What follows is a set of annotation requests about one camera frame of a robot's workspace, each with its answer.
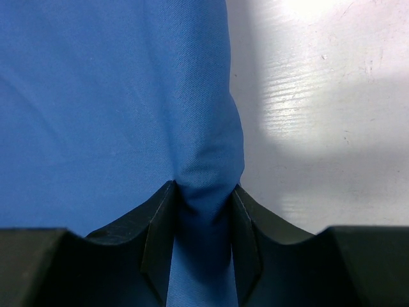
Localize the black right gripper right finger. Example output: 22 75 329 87
230 187 408 306

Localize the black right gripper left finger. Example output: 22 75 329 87
1 181 178 306

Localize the blue surgical wrap cloth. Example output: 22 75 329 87
1 1 244 306

